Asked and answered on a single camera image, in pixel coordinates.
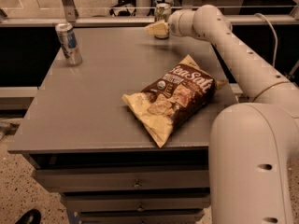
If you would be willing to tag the black shoe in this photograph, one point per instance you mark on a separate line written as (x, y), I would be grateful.
(32, 216)

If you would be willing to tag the metal railing frame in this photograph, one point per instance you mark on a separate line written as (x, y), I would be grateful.
(123, 12)

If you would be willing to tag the brown sea salt chip bag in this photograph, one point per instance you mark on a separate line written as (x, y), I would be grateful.
(166, 103)

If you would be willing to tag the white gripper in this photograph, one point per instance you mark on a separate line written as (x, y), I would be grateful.
(174, 24)

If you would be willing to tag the grey drawer cabinet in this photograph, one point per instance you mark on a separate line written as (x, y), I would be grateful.
(85, 143)

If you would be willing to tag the green white 7up can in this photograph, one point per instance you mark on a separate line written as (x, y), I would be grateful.
(162, 12)

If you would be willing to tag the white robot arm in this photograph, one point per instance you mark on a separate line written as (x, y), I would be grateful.
(251, 142)

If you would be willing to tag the silver blue soda can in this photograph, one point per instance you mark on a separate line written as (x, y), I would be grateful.
(68, 43)

